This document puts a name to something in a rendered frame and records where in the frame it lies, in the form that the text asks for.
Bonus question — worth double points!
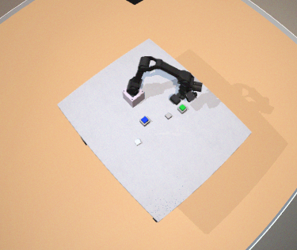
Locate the blue button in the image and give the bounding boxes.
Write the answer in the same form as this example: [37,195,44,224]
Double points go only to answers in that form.
[139,116,150,126]

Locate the green button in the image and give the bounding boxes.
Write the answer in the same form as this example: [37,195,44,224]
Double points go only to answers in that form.
[177,104,187,114]

